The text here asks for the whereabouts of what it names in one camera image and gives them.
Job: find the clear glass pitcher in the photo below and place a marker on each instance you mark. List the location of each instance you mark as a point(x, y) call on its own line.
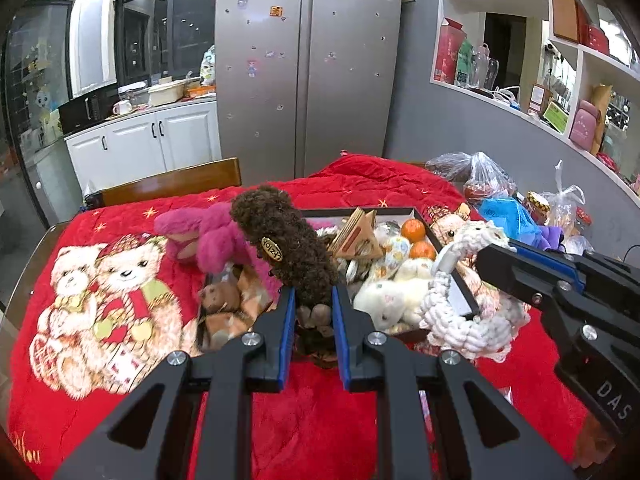
point(484, 67)

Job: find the clear plastic bag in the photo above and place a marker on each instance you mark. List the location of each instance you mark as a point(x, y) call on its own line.
point(480, 170)

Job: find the small red box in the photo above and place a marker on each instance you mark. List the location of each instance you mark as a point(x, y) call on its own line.
point(595, 39)

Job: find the wooden chair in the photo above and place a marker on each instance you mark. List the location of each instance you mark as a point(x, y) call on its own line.
point(175, 180)

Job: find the glass sliding door with stickers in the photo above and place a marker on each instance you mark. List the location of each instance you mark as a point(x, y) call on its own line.
point(35, 60)

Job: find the white wall shelf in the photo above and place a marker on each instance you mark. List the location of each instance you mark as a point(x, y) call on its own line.
point(576, 90)

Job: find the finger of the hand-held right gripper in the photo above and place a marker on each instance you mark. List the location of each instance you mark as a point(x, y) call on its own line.
point(510, 272)
point(555, 262)

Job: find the dark knitted band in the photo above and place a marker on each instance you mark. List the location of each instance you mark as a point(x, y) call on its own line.
point(280, 230)

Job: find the white plush rabbit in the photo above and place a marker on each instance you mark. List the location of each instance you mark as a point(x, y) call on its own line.
point(385, 300)

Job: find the small brown plush bear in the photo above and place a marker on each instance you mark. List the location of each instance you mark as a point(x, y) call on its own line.
point(220, 310)

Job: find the person's right hand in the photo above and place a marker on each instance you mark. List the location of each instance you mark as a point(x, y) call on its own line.
point(595, 440)

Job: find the beige triangular packet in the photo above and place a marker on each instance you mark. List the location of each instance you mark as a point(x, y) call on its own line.
point(252, 295)

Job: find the white kitchen cabinet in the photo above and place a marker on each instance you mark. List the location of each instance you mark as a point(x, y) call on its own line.
point(135, 140)

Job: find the blue plastic bag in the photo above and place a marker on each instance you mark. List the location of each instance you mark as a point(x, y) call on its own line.
point(510, 210)

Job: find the jar with checkered lid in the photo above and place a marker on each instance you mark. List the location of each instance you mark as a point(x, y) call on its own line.
point(537, 202)

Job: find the pink bottle bag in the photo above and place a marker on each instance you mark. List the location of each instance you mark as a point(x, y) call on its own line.
point(586, 125)

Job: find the white braided scrunchie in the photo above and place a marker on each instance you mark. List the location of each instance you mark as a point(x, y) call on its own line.
point(450, 330)

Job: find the cream casserole pot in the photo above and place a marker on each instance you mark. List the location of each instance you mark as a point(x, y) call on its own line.
point(166, 94)

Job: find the tall red gift box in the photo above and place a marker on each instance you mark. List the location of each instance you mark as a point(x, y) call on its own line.
point(447, 55)

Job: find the brown flat box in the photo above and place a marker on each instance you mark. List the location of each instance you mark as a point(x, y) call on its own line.
point(565, 17)

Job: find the brown triangular carton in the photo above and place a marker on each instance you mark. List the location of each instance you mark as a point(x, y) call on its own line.
point(357, 237)

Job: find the clear bag of bread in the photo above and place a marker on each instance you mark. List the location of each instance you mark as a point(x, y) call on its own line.
point(565, 210)

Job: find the black microwave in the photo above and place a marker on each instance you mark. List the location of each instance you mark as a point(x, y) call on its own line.
point(80, 112)

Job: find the red printed blanket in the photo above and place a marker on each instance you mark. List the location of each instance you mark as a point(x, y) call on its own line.
point(310, 425)

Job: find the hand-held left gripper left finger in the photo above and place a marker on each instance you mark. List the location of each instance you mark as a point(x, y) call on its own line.
point(286, 350)

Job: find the jar with red lid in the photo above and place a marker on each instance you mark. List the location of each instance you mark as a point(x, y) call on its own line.
point(583, 216)

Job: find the black shallow box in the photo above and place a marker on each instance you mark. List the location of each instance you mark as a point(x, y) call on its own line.
point(460, 295)

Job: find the green framed sign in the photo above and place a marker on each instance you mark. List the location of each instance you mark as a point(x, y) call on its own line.
point(556, 116)

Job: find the white mug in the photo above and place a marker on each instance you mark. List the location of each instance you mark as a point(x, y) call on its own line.
point(121, 107)

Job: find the green paper box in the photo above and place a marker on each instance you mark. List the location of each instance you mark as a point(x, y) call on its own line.
point(465, 62)

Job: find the silver double-door fridge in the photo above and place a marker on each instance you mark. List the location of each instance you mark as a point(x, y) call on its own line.
point(260, 110)

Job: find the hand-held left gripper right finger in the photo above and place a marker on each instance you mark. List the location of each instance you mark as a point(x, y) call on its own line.
point(341, 355)

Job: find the pink plush toy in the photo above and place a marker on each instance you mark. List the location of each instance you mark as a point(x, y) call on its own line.
point(215, 240)

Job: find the purple cloth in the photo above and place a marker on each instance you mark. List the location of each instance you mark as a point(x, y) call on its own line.
point(550, 235)

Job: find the orange mandarin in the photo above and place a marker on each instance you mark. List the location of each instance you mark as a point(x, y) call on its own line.
point(413, 230)
point(422, 251)

